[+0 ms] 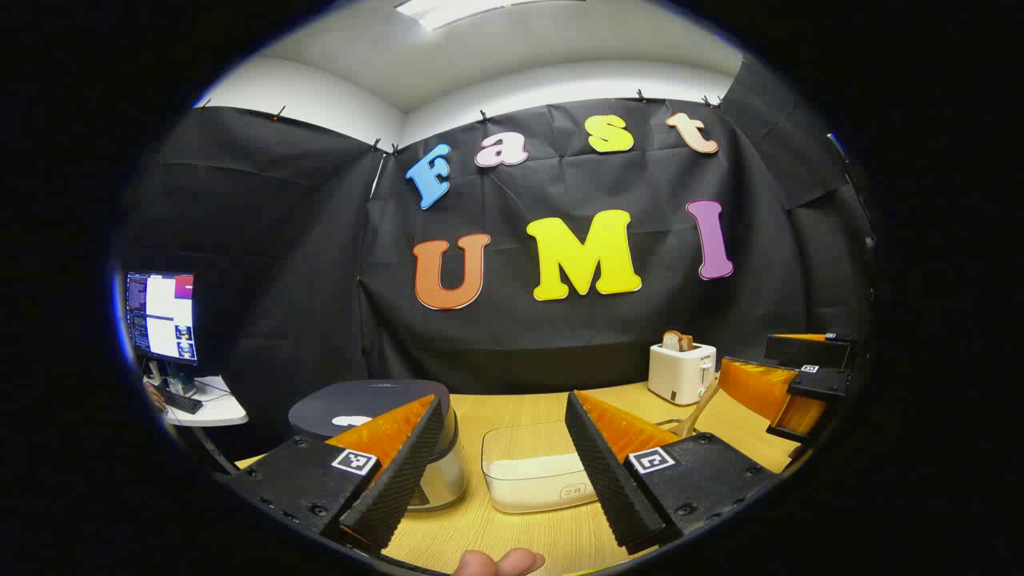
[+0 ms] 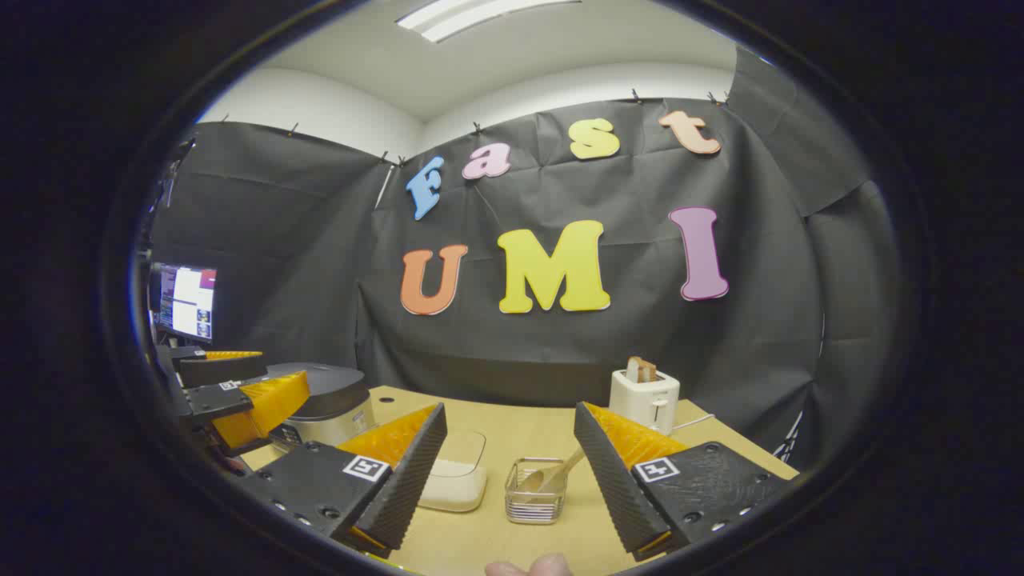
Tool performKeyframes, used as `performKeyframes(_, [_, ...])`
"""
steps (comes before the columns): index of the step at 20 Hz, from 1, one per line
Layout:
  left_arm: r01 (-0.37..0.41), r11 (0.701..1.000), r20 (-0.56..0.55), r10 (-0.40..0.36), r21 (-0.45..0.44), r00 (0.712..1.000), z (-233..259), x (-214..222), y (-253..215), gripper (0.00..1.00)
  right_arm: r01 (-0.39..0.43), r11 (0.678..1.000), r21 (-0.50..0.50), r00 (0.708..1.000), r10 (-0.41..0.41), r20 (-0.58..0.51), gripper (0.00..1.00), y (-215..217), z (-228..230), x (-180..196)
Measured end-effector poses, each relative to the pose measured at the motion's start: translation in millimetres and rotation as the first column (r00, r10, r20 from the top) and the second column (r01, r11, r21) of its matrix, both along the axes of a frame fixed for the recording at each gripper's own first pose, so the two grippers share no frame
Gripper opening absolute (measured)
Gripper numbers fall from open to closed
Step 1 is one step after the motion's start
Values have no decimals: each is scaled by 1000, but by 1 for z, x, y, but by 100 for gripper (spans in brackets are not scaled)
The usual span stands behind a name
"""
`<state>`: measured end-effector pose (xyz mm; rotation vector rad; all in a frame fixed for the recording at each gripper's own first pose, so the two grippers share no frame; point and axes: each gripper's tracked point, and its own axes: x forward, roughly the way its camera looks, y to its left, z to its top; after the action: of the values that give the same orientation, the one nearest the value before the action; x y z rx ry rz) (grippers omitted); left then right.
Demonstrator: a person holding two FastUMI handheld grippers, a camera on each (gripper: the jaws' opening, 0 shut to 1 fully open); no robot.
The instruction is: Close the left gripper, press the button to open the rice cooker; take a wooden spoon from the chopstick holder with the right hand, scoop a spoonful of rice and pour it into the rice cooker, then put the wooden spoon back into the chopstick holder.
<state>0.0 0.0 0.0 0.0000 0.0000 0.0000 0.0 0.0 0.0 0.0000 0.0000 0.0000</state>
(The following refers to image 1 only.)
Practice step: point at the computer monitor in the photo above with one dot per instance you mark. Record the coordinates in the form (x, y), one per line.
(164, 316)

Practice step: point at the ceiling light panel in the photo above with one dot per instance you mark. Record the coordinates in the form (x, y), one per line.
(464, 12)

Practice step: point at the clear plastic rice container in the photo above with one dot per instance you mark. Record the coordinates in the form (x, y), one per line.
(520, 440)

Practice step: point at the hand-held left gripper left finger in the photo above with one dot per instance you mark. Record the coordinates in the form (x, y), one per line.
(400, 472)

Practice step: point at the white toaster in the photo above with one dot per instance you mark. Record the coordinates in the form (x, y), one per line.
(680, 376)

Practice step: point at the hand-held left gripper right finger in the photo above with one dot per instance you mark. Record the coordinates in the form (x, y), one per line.
(608, 480)

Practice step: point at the wooden spoon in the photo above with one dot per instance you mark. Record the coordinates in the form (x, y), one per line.
(704, 400)

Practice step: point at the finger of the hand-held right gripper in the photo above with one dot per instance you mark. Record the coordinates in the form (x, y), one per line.
(804, 352)
(752, 388)

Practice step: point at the grey rice cooker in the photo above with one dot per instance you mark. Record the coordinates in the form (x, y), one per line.
(376, 400)

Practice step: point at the white side table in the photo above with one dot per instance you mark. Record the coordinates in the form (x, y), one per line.
(220, 408)

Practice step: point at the white rice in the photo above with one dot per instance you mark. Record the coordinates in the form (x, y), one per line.
(528, 480)

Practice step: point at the black keyboard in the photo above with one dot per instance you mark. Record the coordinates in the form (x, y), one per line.
(182, 402)

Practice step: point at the toasted bread slice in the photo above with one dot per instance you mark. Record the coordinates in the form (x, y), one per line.
(676, 342)

